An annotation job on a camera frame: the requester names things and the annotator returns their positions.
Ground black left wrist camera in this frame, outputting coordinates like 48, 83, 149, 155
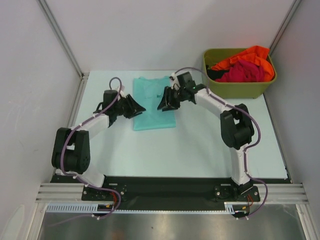
103, 89, 119, 107

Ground black garment in bin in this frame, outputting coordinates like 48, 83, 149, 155
205, 64, 229, 81

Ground olive green plastic bin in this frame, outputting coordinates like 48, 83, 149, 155
202, 48, 277, 99

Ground teal t shirt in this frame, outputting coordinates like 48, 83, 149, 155
133, 76, 176, 131

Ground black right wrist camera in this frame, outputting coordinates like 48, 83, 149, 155
170, 71, 196, 90

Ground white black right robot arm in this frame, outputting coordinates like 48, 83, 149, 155
157, 71, 255, 201

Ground aluminium corner post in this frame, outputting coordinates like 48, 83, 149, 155
269, 0, 304, 57
36, 0, 90, 81

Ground orange t shirt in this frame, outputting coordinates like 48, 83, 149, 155
211, 45, 275, 83

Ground aluminium front rail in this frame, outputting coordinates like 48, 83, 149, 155
35, 183, 309, 205

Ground magenta t shirt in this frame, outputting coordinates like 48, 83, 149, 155
215, 60, 265, 83

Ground white slotted cable duct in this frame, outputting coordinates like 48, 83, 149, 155
46, 203, 248, 215

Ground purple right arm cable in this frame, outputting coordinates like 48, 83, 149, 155
171, 66, 270, 221

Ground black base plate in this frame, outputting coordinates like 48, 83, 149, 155
49, 174, 293, 212

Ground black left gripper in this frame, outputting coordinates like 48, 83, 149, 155
113, 94, 145, 120

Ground aluminium corner post right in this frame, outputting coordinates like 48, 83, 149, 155
269, 0, 304, 57

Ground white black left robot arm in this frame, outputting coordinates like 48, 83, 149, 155
51, 89, 146, 200

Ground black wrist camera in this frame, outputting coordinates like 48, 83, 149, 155
170, 71, 196, 90
103, 89, 119, 107

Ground aluminium corner post left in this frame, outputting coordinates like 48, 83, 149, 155
36, 0, 90, 81

